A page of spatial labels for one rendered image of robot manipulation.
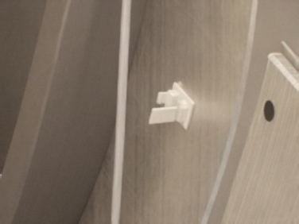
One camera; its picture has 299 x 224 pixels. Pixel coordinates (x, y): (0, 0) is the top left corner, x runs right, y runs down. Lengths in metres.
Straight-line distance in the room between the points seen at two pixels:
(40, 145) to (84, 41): 0.07
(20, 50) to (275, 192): 1.04
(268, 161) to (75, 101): 0.17
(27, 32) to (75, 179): 0.85
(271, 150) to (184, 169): 0.11
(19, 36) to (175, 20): 0.93
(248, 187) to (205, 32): 0.10
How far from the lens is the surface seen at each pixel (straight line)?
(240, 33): 0.91
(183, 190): 0.97
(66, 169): 1.04
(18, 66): 1.88
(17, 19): 1.90
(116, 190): 0.97
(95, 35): 1.00
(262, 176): 0.88
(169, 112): 0.95
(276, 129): 0.87
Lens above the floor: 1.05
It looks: 6 degrees down
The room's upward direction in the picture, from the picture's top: 1 degrees clockwise
